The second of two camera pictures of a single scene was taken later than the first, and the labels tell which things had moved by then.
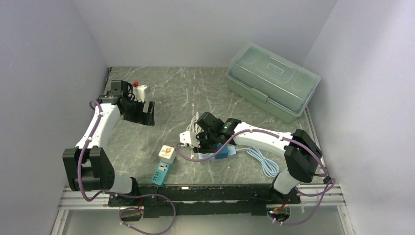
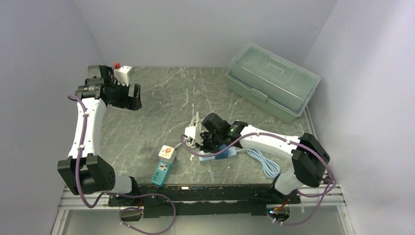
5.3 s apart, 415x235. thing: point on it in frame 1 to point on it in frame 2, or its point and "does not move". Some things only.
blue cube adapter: (223, 153) does not move
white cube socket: (167, 153) does not move
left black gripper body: (134, 113) to (119, 95)
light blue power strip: (271, 168) does not move
